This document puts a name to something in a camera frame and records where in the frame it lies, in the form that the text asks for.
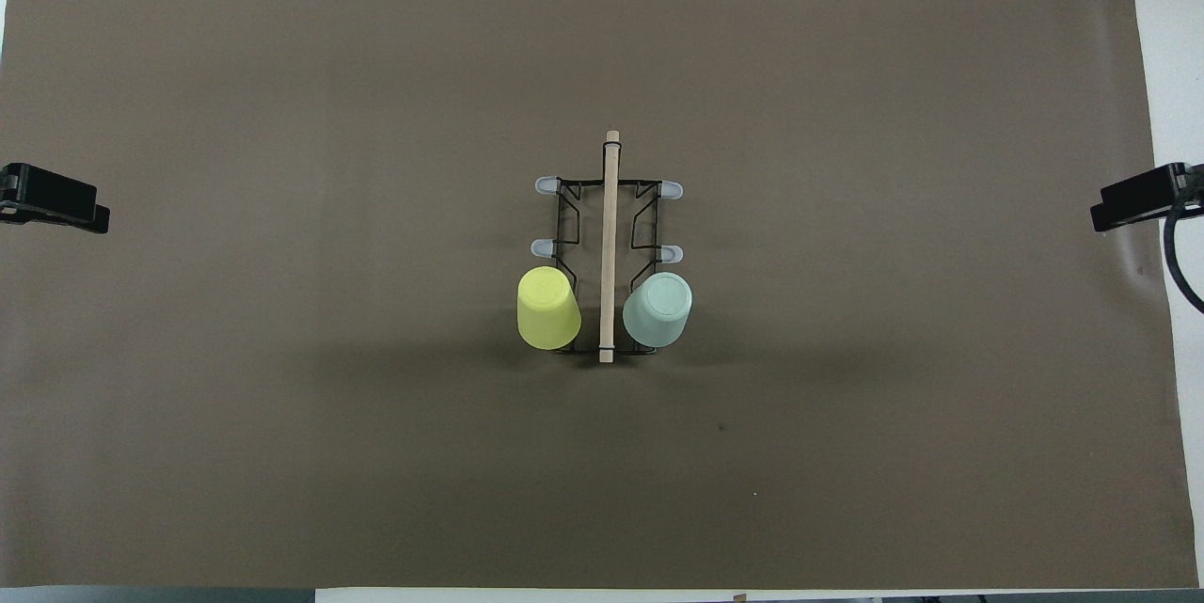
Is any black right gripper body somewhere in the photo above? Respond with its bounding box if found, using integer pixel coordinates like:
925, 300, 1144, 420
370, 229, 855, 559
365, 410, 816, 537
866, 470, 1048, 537
1171, 163, 1204, 218

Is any pale green plastic cup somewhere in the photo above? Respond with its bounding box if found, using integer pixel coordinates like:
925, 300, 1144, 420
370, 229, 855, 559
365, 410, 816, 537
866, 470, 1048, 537
622, 271, 694, 349

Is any yellow plastic cup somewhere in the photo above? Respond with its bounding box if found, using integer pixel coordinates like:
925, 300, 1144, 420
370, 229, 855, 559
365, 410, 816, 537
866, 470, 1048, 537
516, 265, 582, 352

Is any brown paper table mat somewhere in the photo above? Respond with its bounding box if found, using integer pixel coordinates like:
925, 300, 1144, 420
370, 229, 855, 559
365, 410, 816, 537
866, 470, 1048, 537
0, 0, 1197, 590

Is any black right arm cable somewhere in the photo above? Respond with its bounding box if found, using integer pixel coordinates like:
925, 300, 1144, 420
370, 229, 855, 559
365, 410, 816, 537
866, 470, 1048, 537
1163, 189, 1204, 315

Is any black wire cup rack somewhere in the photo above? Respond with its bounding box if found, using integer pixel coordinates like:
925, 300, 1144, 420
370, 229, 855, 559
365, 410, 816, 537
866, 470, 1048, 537
534, 129, 685, 366

